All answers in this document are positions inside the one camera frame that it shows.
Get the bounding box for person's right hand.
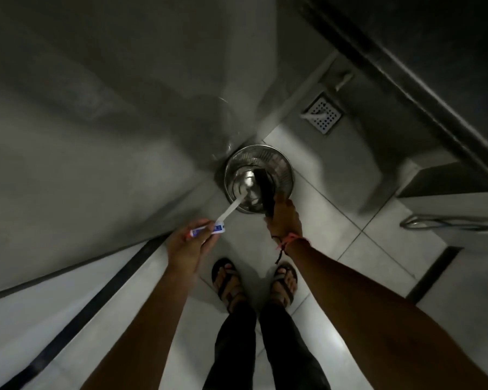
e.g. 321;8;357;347
264;198;304;245

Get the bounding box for person's left hand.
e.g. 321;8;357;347
166;219;215;278

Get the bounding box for white and blue toothpaste tube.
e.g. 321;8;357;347
190;190;253;239

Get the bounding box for black bin lid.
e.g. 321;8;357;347
253;167;277;219

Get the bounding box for person's left forearm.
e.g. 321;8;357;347
79;267;197;390

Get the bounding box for person's right forearm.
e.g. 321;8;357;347
285;239;488;390

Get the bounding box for orange thread wristband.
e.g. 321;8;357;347
271;233;311;265

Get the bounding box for round steel waste bin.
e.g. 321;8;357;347
224;144;295;215

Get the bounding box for square metal floor drain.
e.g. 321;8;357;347
302;92;345;135

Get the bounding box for black trousers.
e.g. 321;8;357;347
203;300;331;390

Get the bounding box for black strap sandal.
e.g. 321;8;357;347
211;258;248;313
268;262;298;308

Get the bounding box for chrome metal rail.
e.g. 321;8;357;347
400;214;488;233

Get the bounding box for dark metal door frame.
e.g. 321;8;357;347
297;0;488;189

